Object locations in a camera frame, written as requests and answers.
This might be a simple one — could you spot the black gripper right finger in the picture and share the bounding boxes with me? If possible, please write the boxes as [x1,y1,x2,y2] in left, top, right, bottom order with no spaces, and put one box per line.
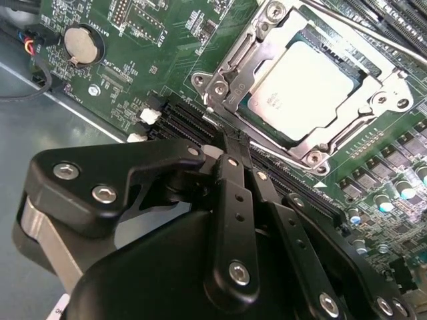
[235,135,418,320]

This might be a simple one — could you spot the silver topped CPU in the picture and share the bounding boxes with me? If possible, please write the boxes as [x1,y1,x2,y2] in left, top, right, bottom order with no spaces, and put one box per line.
[248,41,364,143]

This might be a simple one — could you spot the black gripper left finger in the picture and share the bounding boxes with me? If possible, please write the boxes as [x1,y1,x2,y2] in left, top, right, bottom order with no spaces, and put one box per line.
[13,133,262,303]

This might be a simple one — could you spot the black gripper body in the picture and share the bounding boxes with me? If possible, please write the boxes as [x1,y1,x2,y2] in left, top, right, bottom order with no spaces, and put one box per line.
[65,209,314,320]

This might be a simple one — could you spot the metal CPU socket cover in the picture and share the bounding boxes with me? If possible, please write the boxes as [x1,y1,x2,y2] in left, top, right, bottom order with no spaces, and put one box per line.
[213,6,414,161]

